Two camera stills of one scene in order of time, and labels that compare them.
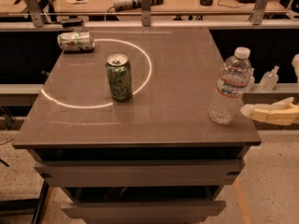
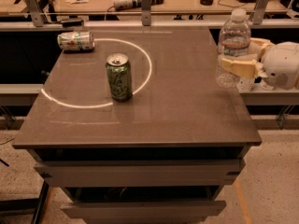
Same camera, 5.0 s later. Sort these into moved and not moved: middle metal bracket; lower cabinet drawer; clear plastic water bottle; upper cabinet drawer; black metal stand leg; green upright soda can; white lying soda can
Moved: clear plastic water bottle
Not moved: middle metal bracket; lower cabinet drawer; white lying soda can; upper cabinet drawer; green upright soda can; black metal stand leg
